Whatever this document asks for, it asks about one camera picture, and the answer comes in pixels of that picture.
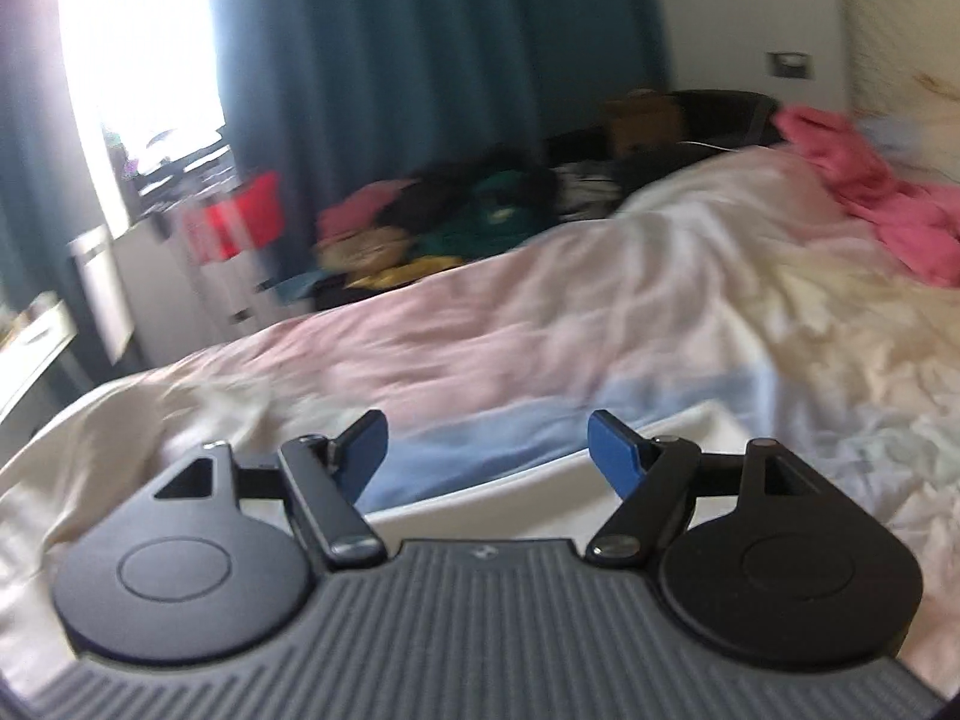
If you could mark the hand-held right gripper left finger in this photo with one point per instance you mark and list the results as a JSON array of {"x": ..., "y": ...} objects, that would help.
[{"x": 364, "y": 450}]

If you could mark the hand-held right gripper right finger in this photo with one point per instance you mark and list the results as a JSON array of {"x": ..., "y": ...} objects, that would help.
[{"x": 615, "y": 454}]

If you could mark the white sweatpants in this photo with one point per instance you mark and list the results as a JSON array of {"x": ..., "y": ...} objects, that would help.
[{"x": 525, "y": 491}]

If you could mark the yellow garment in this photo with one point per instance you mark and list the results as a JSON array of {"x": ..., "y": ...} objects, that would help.
[{"x": 405, "y": 271}]

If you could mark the beige garment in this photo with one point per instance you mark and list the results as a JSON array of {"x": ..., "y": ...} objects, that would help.
[{"x": 367, "y": 246}]

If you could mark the small pink garment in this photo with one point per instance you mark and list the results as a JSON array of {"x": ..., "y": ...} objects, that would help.
[{"x": 360, "y": 206}]

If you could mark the green garment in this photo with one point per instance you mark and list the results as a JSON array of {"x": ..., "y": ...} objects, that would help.
[{"x": 480, "y": 221}]

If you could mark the red fabric basket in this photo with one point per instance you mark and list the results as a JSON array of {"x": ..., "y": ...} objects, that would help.
[{"x": 240, "y": 217}]

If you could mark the white patterned garment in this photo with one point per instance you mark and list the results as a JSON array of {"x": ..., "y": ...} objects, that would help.
[{"x": 589, "y": 187}]

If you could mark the black garment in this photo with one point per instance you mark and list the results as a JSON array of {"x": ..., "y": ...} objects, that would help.
[{"x": 439, "y": 191}]

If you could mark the white radiator panel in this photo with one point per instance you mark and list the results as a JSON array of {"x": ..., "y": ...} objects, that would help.
[{"x": 101, "y": 292}]

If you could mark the brown paper bag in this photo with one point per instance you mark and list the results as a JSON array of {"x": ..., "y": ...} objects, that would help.
[{"x": 641, "y": 124}]

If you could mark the white desk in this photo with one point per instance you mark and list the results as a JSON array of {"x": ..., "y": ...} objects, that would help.
[{"x": 34, "y": 352}]

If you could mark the black armchair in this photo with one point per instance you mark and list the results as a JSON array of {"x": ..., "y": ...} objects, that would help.
[{"x": 727, "y": 116}]

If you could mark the pink fleece garment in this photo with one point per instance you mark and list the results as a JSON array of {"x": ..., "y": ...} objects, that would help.
[{"x": 885, "y": 187}]

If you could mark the wide teal curtain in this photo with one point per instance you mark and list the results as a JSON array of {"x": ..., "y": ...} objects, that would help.
[{"x": 420, "y": 52}]

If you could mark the narrow teal curtain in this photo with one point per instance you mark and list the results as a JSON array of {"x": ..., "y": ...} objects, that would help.
[{"x": 30, "y": 187}]

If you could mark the bright window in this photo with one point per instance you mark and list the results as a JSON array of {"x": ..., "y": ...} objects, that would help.
[{"x": 135, "y": 52}]

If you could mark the cream quilted headboard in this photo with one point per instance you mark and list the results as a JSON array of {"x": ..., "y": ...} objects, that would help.
[{"x": 900, "y": 52}]

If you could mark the grey wall socket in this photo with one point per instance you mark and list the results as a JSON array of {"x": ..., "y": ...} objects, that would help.
[{"x": 789, "y": 64}]

